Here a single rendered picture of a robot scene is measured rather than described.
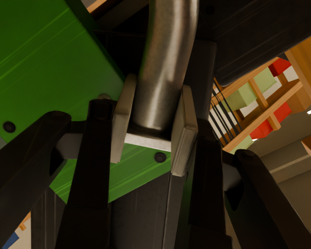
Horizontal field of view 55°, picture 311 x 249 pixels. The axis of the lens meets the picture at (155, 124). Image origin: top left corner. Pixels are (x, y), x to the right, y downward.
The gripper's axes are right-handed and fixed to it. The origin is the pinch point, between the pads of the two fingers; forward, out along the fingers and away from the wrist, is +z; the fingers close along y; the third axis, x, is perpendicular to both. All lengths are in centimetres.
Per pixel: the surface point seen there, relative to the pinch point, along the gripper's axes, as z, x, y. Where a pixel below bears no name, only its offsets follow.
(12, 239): 380, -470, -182
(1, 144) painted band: 586, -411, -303
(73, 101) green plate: 4.4, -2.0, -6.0
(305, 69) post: 72, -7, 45
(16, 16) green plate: 4.4, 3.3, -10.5
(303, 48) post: 74, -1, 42
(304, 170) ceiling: 575, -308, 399
